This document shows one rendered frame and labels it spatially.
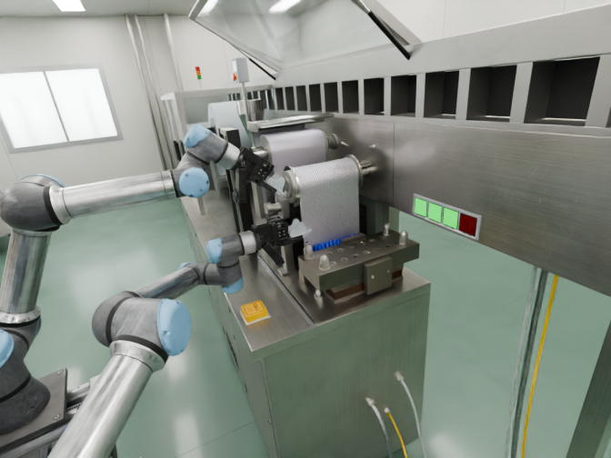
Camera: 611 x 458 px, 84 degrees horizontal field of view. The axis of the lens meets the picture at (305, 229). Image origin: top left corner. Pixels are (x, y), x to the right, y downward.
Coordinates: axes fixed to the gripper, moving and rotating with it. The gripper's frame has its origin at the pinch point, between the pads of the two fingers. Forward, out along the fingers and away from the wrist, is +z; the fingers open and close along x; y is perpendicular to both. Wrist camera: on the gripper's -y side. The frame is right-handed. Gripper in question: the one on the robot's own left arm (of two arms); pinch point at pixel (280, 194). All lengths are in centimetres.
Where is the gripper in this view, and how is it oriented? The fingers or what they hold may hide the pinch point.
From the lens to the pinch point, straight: 117.9
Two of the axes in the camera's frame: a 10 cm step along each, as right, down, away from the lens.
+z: 7.5, 4.1, 5.3
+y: 5.1, -8.6, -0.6
